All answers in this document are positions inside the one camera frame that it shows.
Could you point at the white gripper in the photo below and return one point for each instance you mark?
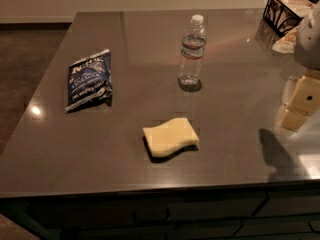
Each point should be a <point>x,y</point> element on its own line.
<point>309,44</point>

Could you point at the clear plastic water bottle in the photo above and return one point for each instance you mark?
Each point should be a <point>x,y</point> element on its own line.
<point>192,51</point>

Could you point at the blue chip bag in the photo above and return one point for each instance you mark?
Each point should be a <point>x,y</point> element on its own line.
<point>89,80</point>

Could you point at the dark cabinet drawers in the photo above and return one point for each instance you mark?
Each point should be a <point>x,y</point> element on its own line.
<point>235,214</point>

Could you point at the yellow sponge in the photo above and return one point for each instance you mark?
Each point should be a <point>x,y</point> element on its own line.
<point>169,137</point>

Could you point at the black wire basket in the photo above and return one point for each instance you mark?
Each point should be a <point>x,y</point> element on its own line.
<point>284,15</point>

